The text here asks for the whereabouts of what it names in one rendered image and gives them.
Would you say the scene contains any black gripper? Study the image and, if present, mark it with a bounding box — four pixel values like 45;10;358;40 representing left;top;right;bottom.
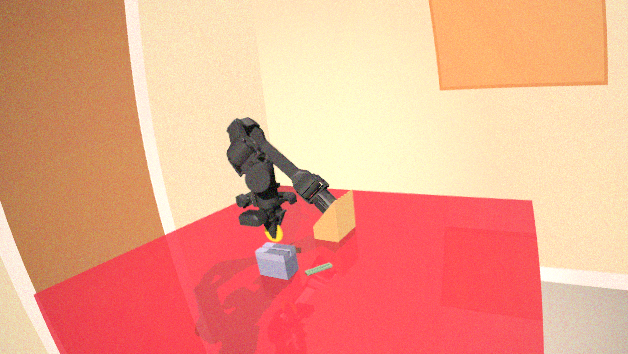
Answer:
238;180;297;239

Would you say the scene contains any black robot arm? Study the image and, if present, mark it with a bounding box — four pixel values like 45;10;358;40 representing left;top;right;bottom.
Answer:
226;117;337;214

